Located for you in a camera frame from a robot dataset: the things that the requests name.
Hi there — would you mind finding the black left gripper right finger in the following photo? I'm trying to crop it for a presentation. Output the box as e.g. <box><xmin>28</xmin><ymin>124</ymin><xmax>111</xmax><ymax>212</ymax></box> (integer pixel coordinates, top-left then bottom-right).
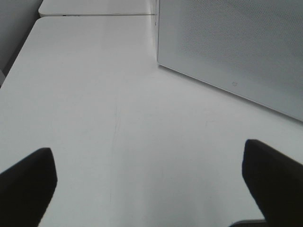
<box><xmin>242</xmin><ymin>140</ymin><xmax>303</xmax><ymax>227</ymax></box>

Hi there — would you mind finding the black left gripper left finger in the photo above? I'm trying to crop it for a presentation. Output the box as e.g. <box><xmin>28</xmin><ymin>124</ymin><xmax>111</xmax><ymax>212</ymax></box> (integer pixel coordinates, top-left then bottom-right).
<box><xmin>0</xmin><ymin>148</ymin><xmax>57</xmax><ymax>227</ymax></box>

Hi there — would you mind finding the white microwave door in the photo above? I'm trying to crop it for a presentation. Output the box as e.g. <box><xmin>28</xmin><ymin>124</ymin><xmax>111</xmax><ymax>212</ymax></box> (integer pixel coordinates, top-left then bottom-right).
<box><xmin>157</xmin><ymin>0</ymin><xmax>303</xmax><ymax>120</ymax></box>

